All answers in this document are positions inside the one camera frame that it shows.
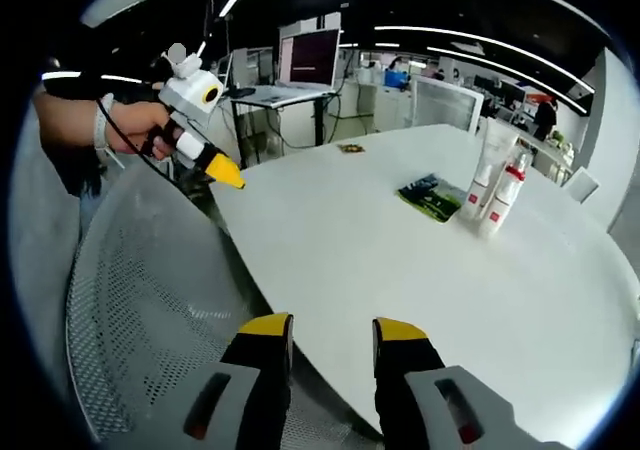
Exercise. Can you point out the white standing desk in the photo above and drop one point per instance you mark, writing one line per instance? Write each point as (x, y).
(280, 97)

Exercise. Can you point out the grey mesh office chair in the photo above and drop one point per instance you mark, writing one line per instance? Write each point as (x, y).
(150, 280)

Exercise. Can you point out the white skincare pump bottle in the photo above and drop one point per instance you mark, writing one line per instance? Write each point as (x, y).
(497, 210)

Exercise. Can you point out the computer monitor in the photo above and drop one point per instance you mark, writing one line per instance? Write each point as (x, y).
(312, 57)

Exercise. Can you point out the green black printed packet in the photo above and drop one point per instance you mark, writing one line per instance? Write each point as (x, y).
(432, 197)

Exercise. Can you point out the white skincare tube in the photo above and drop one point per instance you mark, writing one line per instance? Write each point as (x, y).
(497, 142)

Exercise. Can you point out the person's left hand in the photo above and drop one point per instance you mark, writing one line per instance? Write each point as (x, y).
(132, 127)

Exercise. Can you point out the small golden brown packet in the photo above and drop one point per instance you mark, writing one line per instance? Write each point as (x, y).
(351, 147)

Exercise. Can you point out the white frame mesh chair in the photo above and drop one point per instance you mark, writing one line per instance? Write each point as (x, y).
(445, 102)

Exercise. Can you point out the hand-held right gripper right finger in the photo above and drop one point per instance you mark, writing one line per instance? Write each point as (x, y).
(400, 360)

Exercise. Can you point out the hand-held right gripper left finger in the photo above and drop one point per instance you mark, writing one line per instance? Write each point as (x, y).
(265, 360)

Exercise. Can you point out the white wristband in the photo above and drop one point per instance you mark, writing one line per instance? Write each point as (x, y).
(104, 125)

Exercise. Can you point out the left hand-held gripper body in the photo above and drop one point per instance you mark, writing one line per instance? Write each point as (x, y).
(187, 95)

